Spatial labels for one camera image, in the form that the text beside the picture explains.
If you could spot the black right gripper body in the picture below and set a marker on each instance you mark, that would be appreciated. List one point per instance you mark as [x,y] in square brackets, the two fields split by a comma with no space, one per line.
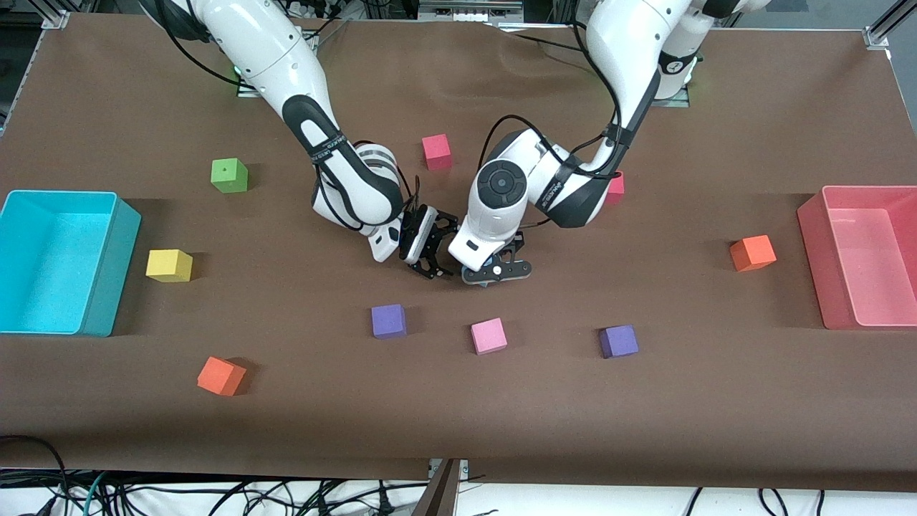
[428,247]

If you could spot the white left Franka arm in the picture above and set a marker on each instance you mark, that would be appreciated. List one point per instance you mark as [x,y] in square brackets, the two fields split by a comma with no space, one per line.
[623,43]

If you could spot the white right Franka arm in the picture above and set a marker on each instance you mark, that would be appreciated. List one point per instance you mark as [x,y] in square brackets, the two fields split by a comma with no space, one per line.
[272,50]

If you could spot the purple foam block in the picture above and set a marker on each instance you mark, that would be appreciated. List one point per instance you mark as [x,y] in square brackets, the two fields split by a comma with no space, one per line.
[620,340]
[387,320]

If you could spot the red foam block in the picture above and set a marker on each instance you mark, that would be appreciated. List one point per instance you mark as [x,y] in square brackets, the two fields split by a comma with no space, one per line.
[617,188]
[436,149]

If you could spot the pink foam block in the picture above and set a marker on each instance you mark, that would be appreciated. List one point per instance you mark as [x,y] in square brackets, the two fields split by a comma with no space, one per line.
[488,335]

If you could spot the grey metal rack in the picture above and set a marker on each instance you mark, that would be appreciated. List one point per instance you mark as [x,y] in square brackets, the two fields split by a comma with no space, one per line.
[469,11]

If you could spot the green foam block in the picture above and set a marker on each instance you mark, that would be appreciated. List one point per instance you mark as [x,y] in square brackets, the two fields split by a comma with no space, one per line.
[229,175]

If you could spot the brown stand strut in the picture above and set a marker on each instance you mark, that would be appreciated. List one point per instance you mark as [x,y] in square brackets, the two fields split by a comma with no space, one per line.
[438,494]

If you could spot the orange foam block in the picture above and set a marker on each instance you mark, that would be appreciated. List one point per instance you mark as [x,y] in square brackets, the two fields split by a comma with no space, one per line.
[218,374]
[752,252]

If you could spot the yellow foam block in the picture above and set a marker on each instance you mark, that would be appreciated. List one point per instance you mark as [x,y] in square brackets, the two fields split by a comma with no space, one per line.
[168,264]

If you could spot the pink plastic bin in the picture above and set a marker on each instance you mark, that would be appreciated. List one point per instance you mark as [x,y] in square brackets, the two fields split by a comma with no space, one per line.
[870,265]

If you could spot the cyan plastic bin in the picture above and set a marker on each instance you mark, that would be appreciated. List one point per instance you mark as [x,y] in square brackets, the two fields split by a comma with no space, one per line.
[43,265]

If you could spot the right arm wrist camera bar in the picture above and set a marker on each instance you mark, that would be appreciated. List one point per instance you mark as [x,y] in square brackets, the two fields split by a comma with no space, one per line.
[418,233]

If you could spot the arm wrist camera bar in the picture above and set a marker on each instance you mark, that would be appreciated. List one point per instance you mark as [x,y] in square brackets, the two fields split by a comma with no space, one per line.
[418,233]
[501,272]

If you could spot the left arm wrist camera bar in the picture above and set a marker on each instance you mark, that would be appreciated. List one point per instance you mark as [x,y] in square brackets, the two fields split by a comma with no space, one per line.
[501,272]

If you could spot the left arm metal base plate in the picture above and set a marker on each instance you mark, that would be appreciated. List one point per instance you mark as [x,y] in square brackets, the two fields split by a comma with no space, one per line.
[677,102]

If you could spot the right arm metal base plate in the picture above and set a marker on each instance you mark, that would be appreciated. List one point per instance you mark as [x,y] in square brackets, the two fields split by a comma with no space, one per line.
[247,90]

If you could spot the aluminium frame corner post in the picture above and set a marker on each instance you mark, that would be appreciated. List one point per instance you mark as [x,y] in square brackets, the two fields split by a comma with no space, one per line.
[56,20]
[877,36]

